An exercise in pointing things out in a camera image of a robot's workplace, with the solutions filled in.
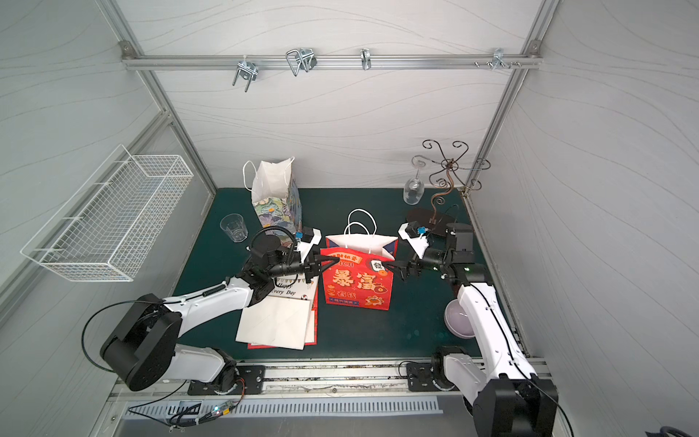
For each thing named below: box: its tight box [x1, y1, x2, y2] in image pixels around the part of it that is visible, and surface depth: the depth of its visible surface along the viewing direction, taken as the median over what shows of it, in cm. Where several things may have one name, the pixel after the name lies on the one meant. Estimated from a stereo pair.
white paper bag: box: [235, 275, 320, 351], surface depth 82 cm
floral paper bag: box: [243, 156, 303, 249], surface depth 90 cm
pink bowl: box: [444, 298, 476, 340], surface depth 82 cm
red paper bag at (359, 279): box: [319, 208, 399, 311], surface depth 77 cm
